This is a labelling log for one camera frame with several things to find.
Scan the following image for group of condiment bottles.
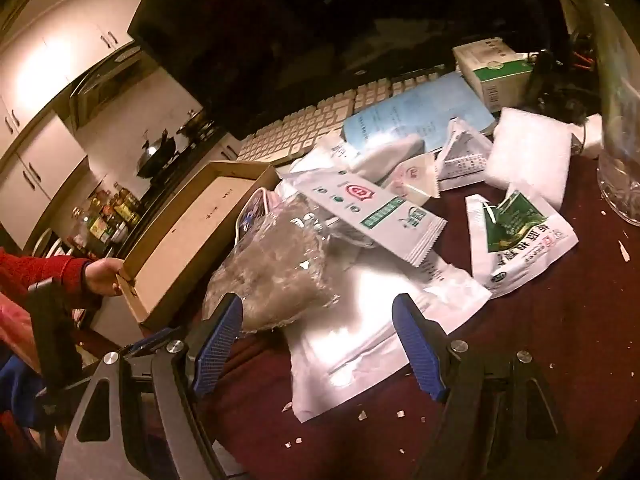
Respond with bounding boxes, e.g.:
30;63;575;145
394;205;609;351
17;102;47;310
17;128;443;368
67;182;143;256

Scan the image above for brown cardboard box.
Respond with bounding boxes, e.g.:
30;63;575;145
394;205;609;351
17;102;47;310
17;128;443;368
117;160;278;333

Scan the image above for person's left forearm red sleeve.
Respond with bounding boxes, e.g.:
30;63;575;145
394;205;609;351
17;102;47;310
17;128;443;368
0;247;93;313

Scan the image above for torn green white packet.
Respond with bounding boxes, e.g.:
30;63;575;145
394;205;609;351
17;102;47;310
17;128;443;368
465;187;581;301

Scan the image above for steel cooking pot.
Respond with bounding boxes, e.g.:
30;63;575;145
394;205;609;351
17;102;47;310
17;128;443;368
177;109;216;141

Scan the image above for person's left hand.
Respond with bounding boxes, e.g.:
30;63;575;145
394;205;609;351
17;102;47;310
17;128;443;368
84;257;125;298

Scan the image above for black computer monitor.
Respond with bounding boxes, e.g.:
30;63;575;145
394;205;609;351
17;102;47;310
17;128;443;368
127;0;556;141

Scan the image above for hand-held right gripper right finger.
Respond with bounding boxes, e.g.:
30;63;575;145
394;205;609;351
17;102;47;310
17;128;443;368
391;292;586;480

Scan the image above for white keyboard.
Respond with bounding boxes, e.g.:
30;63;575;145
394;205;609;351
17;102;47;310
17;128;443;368
235;67;451;166

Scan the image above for long white green sachet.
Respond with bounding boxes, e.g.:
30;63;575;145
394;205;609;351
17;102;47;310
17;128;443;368
292;167;448;268

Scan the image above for clear glass jar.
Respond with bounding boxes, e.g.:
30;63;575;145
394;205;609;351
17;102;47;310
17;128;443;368
590;0;640;226

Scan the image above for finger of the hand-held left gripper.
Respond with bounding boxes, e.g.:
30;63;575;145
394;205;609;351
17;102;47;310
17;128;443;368
120;327;176;358

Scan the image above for white green medicine box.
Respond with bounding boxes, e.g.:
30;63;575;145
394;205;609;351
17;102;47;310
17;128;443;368
452;40;536;111

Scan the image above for plain white folded packet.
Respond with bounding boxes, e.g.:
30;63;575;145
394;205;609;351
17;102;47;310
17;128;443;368
330;132;426;181

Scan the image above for torn white printed packet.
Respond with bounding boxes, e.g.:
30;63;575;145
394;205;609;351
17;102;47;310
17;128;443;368
435;117;493;191

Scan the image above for blue paper booklet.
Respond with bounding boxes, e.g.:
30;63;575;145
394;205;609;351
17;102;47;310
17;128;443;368
342;72;496;148

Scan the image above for silver foil pouch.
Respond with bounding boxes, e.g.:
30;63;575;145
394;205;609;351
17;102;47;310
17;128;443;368
287;250;493;423

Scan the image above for black cables bundle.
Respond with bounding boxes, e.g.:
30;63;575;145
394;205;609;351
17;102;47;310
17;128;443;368
530;30;601;126

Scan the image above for black kitchen counter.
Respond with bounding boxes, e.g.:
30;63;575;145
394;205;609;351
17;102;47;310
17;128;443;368
127;130;231;221

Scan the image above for steel range hood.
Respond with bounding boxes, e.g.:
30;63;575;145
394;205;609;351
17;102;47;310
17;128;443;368
67;42;146;128

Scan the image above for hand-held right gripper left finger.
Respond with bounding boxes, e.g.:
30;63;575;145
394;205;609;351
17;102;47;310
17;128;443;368
55;292;244;480

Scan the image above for white padded packet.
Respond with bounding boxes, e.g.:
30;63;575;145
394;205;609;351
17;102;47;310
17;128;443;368
485;107;573;208

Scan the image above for clear plastic bag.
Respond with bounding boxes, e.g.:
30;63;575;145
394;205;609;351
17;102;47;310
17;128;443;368
202;187;346;333

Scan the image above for white pink small packet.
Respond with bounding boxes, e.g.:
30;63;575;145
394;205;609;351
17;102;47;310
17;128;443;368
385;152;441;206

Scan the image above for black wok with lid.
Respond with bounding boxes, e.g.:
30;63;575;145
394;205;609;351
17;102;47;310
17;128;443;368
135;130;178;178

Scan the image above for white wall cabinets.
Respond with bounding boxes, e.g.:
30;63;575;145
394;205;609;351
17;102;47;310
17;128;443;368
0;0;161;251

